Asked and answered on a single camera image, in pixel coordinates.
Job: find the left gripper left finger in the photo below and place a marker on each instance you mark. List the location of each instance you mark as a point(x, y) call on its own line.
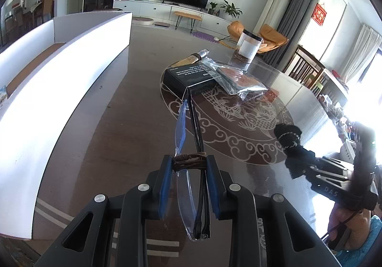
point(146, 201)

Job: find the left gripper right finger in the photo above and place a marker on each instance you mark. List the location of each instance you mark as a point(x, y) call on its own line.
point(231, 201)

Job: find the phone case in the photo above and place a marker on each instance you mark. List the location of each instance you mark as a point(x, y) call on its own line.
point(233, 80)

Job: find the glass perfume spray bottle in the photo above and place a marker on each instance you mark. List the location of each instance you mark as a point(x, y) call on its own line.
point(193, 58)

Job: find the white cardboard sorting box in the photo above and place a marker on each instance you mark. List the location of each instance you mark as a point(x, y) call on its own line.
point(37, 111)

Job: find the person's right hand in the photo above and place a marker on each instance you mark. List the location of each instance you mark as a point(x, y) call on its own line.
point(359, 226)

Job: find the black product box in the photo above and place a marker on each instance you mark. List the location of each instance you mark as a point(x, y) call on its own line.
point(192, 77)

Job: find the wooden chair by window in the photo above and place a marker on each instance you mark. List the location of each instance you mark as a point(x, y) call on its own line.
point(304, 68)

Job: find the clear jar with white label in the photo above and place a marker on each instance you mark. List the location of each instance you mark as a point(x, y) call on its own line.
point(247, 46)

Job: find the orange lounge chair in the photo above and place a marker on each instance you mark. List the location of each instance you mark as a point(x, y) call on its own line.
point(271, 39)

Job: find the white tv sideboard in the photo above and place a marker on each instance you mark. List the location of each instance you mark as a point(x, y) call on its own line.
point(165, 13)

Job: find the small wooden bench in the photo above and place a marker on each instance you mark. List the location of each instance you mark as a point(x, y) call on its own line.
point(192, 17)

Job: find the potted plant pair on sideboard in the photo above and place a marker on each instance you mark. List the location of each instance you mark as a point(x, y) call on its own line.
point(228, 9)

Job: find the white standing air conditioner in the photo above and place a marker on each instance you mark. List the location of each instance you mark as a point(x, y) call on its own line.
point(272, 14)

